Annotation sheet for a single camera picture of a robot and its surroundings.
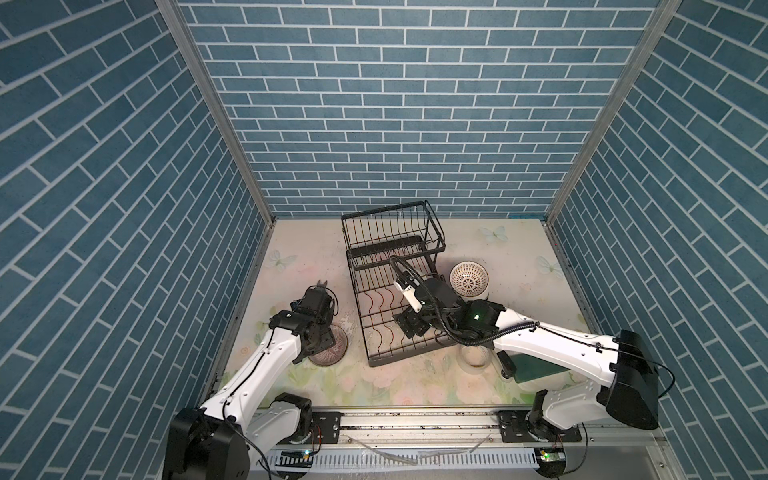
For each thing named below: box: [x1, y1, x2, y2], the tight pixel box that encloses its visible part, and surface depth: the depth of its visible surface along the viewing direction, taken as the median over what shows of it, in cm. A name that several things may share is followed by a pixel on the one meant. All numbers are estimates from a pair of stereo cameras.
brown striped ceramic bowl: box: [308, 324, 348, 367], surface depth 84 cm
